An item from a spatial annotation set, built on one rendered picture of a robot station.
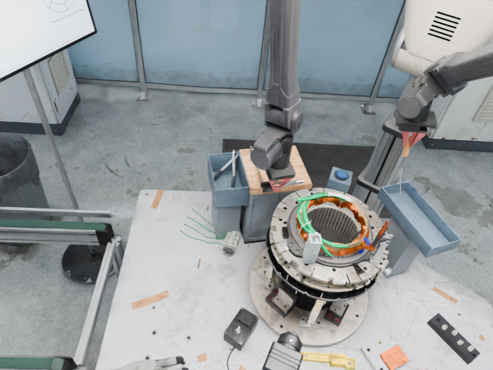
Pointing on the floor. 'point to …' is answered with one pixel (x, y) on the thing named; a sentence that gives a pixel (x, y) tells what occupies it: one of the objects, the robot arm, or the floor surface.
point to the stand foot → (89, 274)
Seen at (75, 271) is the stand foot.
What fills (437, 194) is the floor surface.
